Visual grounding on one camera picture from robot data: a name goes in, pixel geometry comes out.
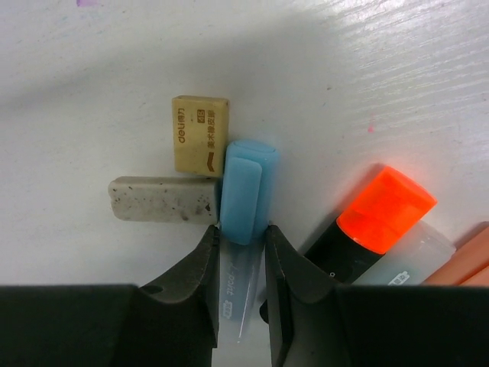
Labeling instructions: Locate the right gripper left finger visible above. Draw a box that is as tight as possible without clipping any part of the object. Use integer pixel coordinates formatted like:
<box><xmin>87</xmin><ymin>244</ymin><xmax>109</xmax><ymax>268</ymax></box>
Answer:
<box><xmin>1</xmin><ymin>226</ymin><xmax>220</xmax><ymax>366</ymax></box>

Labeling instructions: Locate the grey eraser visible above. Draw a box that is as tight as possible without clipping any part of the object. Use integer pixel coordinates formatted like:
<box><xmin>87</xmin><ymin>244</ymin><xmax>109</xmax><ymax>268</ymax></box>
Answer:
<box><xmin>108</xmin><ymin>177</ymin><xmax>219</xmax><ymax>226</ymax></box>

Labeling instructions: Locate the orange pastel highlighter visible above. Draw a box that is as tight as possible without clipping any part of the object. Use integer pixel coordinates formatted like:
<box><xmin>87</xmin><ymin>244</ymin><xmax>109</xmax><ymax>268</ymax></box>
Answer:
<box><xmin>423</xmin><ymin>221</ymin><xmax>488</xmax><ymax>287</ymax></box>

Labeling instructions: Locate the blue highlighter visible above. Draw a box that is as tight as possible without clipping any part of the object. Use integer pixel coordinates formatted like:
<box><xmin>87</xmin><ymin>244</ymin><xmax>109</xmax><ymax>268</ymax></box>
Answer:
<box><xmin>219</xmin><ymin>140</ymin><xmax>280</xmax><ymax>346</ymax></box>

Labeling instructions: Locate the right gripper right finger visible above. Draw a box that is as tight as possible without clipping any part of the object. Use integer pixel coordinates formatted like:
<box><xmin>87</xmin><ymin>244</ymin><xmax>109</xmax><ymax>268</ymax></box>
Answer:
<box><xmin>265</xmin><ymin>226</ymin><xmax>488</xmax><ymax>366</ymax></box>

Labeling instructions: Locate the tan eraser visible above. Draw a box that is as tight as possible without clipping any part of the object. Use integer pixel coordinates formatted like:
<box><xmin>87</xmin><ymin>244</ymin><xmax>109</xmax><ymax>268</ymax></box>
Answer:
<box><xmin>171</xmin><ymin>96</ymin><xmax>229</xmax><ymax>177</ymax></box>

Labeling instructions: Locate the black orange highlighter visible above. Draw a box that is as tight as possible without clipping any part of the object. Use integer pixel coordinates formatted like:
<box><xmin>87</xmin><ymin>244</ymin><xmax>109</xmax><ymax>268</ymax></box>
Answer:
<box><xmin>305</xmin><ymin>166</ymin><xmax>437</xmax><ymax>284</ymax></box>

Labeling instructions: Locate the green highlighter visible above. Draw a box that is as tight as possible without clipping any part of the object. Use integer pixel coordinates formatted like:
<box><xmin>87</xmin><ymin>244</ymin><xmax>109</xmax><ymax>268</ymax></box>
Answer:
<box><xmin>354</xmin><ymin>221</ymin><xmax>456</xmax><ymax>286</ymax></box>

